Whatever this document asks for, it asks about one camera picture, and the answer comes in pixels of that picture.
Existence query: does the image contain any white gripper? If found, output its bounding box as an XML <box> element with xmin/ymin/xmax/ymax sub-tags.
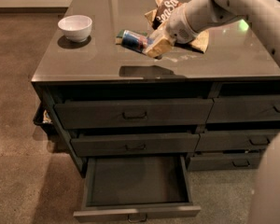
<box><xmin>145</xmin><ymin>4</ymin><xmax>198</xmax><ymax>58</ymax></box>

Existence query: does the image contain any redbull can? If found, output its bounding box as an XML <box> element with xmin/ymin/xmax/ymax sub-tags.
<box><xmin>121</xmin><ymin>30</ymin><xmax>153</xmax><ymax>53</ymax></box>

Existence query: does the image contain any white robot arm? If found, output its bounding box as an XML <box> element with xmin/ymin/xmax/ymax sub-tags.
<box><xmin>146</xmin><ymin>0</ymin><xmax>280</xmax><ymax>224</ymax></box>

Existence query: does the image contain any dark grey counter cabinet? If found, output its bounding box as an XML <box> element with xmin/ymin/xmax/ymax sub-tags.
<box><xmin>31</xmin><ymin>0</ymin><xmax>280</xmax><ymax>224</ymax></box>

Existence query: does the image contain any top right drawer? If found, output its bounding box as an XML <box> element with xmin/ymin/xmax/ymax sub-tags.
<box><xmin>207</xmin><ymin>95</ymin><xmax>280</xmax><ymax>123</ymax></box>

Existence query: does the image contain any top left drawer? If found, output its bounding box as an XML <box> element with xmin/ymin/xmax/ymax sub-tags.
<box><xmin>54</xmin><ymin>98</ymin><xmax>213</xmax><ymax>129</ymax></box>

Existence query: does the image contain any middle right drawer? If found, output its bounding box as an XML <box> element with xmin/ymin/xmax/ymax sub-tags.
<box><xmin>196</xmin><ymin>129</ymin><xmax>280</xmax><ymax>152</ymax></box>

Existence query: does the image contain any middle left drawer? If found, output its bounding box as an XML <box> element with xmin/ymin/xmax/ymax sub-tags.
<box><xmin>71</xmin><ymin>133</ymin><xmax>199</xmax><ymax>157</ymax></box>

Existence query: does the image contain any open bottom left drawer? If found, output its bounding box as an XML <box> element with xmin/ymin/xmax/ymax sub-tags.
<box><xmin>74</xmin><ymin>155</ymin><xmax>201</xmax><ymax>224</ymax></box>

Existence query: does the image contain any brown chip bag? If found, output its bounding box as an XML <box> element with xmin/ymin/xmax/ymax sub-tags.
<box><xmin>145</xmin><ymin>0</ymin><xmax>209</xmax><ymax>53</ymax></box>

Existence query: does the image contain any green yellow sponge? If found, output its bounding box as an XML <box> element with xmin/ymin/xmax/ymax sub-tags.
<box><xmin>115</xmin><ymin>29</ymin><xmax>147</xmax><ymax>45</ymax></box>

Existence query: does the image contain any white ceramic bowl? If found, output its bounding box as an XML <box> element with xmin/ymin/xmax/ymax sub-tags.
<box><xmin>58</xmin><ymin>15</ymin><xmax>92</xmax><ymax>42</ymax></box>

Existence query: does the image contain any black side basket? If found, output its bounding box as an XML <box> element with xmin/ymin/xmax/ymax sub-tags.
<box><xmin>33</xmin><ymin>104</ymin><xmax>55</xmax><ymax>135</ymax></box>

